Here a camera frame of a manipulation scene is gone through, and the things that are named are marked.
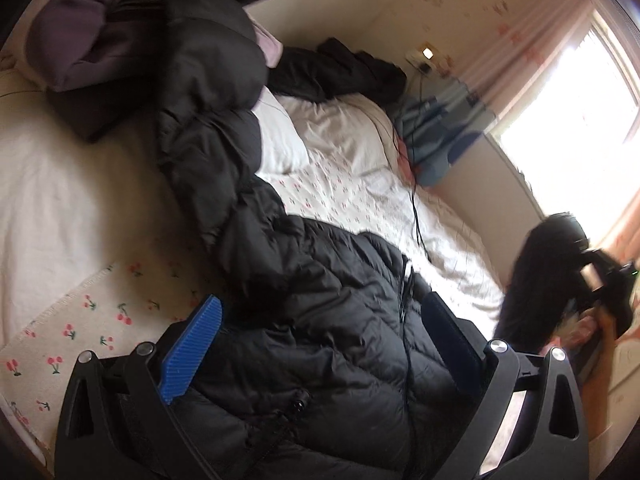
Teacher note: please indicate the window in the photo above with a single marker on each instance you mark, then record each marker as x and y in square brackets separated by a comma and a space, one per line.
[575, 135]

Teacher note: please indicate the cherry print blanket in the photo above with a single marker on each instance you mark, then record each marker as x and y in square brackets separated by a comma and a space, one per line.
[75, 320]

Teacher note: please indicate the black matte puffer coat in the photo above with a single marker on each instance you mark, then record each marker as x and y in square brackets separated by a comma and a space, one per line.
[210, 60]

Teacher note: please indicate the light pink cloth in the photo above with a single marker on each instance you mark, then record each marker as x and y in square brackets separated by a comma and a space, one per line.
[267, 45]

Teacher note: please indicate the purple hooded garment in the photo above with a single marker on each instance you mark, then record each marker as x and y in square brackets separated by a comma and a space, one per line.
[85, 25]

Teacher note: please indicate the dark clothing heap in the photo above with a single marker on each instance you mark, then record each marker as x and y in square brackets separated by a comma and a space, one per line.
[345, 72]

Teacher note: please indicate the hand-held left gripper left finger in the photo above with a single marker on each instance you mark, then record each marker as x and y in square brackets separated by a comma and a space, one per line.
[192, 350]

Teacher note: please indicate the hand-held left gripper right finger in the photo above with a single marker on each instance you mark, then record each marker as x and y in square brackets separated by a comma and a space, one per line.
[450, 342]

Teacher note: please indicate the wall socket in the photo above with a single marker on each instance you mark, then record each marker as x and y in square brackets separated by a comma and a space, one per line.
[427, 55]

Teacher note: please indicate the pink curtain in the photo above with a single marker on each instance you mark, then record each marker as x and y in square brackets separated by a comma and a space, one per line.
[530, 45]

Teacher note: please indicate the blue patterned curtain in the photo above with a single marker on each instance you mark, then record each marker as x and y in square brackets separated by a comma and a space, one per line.
[440, 125]

